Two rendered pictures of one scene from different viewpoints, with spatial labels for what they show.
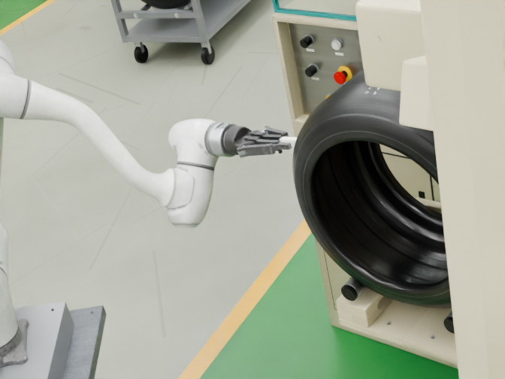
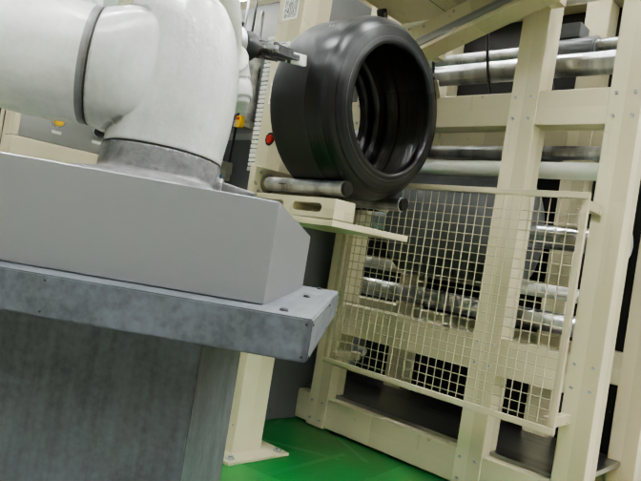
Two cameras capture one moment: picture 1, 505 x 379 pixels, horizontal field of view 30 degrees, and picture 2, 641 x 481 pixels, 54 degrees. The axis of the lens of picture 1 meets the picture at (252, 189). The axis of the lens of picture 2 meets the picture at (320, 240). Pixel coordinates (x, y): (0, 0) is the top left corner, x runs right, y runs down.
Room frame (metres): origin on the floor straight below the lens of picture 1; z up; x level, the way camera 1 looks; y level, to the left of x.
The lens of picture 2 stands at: (1.90, 1.64, 0.71)
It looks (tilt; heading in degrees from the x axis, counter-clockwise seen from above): 1 degrees up; 268
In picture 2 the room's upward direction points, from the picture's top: 9 degrees clockwise
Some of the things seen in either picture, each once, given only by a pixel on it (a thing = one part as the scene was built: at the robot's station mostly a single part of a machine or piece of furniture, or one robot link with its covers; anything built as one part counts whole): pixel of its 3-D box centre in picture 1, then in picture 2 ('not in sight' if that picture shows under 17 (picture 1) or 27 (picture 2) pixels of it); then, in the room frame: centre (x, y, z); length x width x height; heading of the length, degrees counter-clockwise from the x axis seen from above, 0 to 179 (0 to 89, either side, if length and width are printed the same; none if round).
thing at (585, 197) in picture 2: not in sight; (438, 289); (1.44, -0.47, 0.65); 0.90 x 0.02 x 0.70; 135
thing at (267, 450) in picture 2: not in sight; (234, 444); (2.03, -0.56, 0.01); 0.27 x 0.27 x 0.02; 45
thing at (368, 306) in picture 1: (388, 273); (300, 207); (1.93, -0.30, 0.83); 0.36 x 0.09 x 0.06; 135
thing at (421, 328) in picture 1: (438, 298); (329, 225); (1.83, -0.40, 0.80); 0.37 x 0.36 x 0.02; 45
